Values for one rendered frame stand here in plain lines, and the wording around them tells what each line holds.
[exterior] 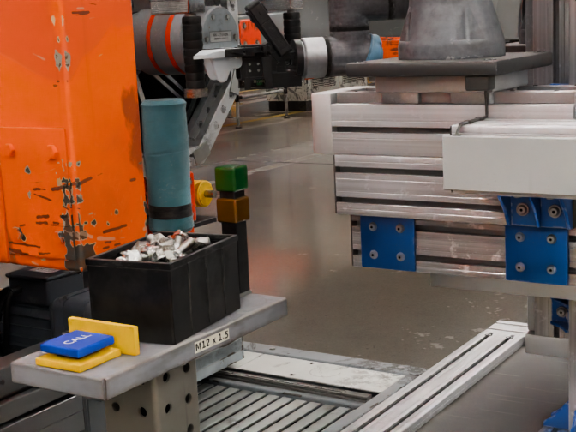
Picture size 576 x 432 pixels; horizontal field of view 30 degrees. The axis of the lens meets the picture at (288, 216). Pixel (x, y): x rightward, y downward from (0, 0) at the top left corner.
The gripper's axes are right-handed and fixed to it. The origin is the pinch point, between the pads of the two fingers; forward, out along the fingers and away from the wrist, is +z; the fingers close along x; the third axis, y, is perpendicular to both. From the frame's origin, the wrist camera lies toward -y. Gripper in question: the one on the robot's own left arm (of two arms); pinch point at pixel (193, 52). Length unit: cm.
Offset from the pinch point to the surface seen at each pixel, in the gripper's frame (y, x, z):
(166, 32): -3.8, 17.2, 2.7
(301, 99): 70, 795, -203
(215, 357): 70, 37, -6
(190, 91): 6.8, -1.9, 1.1
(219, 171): 17.8, -32.0, 1.1
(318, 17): -5, 264, -90
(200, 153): 22.6, 32.9, -4.5
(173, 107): 10.3, 7.9, 3.3
